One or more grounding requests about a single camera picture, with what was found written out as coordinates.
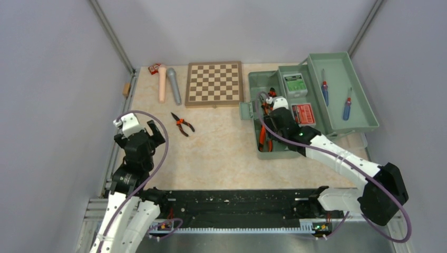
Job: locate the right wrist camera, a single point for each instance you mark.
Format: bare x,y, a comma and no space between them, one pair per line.
277,103

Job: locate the large orange combination pliers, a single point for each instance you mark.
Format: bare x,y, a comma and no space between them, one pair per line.
264,106

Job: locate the pink microphone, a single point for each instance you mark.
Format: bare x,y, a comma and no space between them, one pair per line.
162,70

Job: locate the left wooden block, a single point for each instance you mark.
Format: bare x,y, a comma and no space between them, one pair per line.
126,90

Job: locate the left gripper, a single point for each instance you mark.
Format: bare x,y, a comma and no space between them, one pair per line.
157,138

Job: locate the red label screw box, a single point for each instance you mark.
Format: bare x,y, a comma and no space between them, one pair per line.
303,114

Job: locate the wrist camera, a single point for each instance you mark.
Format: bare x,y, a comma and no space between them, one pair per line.
277,103
128,125

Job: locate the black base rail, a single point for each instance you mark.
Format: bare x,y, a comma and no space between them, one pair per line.
240,210

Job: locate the green label screw box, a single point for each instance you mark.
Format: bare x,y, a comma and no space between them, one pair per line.
295,86

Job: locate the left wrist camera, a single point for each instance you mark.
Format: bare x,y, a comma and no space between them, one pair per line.
128,125

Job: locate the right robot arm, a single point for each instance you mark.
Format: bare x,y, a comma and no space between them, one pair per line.
379,190

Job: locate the blue handle screwdriver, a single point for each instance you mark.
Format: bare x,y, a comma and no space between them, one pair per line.
347,107

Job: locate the green plastic toolbox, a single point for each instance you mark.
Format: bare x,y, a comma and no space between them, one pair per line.
264,81

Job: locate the green toolbox tray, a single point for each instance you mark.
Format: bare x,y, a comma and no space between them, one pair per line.
340,76

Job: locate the red small packet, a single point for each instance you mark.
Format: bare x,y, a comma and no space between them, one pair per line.
154,68

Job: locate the wooden chessboard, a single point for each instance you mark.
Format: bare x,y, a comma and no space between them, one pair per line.
214,84

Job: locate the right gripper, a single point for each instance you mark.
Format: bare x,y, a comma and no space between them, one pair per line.
269,121

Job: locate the orange cutting pliers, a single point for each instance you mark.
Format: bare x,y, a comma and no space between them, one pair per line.
265,143

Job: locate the red blue screwdriver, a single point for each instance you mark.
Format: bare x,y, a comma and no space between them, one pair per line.
324,88

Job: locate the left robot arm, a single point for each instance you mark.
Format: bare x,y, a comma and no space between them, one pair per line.
131,209

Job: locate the grey microphone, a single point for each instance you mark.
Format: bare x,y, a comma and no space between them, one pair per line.
172,76

